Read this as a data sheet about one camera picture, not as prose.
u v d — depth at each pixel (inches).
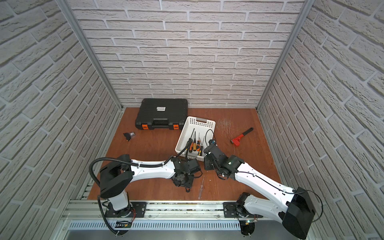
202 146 37.5
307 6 27.3
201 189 31.8
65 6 27.4
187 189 31.1
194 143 39.3
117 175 19.3
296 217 15.0
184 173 24.2
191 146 38.0
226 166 21.4
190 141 39.3
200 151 36.3
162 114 43.0
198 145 37.5
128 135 39.6
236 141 39.0
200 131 40.7
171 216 28.6
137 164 18.7
